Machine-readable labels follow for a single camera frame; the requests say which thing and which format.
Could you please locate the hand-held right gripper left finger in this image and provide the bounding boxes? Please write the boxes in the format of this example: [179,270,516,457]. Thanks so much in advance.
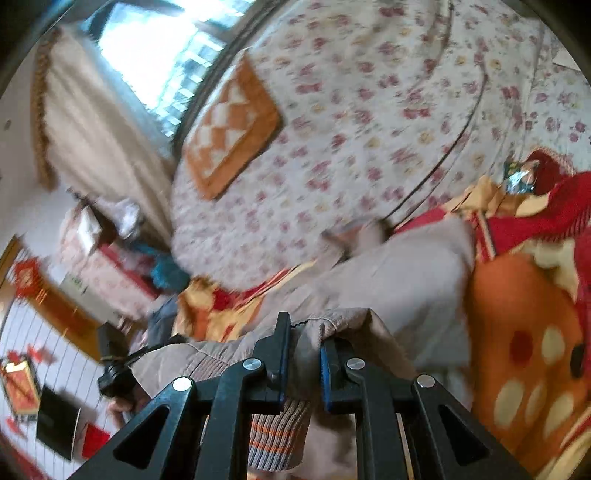
[67,311,293,480]

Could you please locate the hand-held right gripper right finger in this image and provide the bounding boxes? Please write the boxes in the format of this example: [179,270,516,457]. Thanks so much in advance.
[320,336,536,480]

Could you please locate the beige jacket with striped cuffs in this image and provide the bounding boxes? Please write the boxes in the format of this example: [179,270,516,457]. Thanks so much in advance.
[131,217,476,474]

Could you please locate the black flat panel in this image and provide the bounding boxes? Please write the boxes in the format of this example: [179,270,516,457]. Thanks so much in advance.
[36,385,82,462]

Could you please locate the floral storage box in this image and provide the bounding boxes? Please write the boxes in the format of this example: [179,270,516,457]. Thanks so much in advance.
[58,203,162,319]

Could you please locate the blue cloth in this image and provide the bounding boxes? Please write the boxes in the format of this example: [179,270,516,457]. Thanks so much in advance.
[150,244,191,292]

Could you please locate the red knot decoration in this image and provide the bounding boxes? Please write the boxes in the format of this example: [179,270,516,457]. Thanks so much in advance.
[11,258,47,305]

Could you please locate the red orange printed blanket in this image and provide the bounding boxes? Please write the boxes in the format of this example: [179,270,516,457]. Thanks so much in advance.
[178,148,591,480]

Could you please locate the floral bedsheet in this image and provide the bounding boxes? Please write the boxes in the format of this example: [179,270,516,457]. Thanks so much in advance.
[171,0,591,296]

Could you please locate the cream curtain with fringe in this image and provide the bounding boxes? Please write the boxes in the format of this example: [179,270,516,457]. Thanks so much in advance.
[30,25,176,241]

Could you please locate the orange checkered cushion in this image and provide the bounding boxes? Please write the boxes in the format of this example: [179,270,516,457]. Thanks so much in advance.
[182,55,283,201]

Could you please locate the shiny snack packet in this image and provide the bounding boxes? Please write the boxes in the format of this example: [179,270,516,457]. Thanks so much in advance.
[505,161,539,195]

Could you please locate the window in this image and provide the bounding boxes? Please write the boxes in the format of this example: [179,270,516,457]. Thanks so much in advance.
[90,0,259,139]

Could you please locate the wooden door frame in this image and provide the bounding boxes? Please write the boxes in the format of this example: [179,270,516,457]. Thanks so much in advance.
[0,235,126,361]

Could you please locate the red gold wall poster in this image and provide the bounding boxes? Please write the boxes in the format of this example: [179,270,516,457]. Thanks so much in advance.
[0,353,41,422]

